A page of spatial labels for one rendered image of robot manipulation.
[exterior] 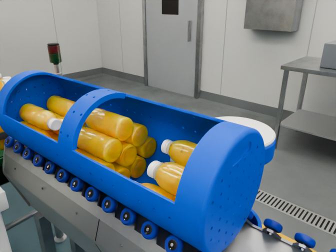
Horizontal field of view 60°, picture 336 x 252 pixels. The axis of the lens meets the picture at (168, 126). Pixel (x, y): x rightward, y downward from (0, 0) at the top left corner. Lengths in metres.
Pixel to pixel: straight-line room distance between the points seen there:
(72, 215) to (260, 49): 3.54
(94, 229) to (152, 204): 0.32
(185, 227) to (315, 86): 3.49
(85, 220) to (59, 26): 5.29
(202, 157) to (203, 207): 0.09
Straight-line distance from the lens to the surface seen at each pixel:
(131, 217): 0.77
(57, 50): 1.73
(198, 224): 0.56
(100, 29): 6.43
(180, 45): 4.82
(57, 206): 1.05
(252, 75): 4.23
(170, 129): 0.89
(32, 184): 1.17
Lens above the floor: 1.47
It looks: 23 degrees down
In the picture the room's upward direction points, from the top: straight up
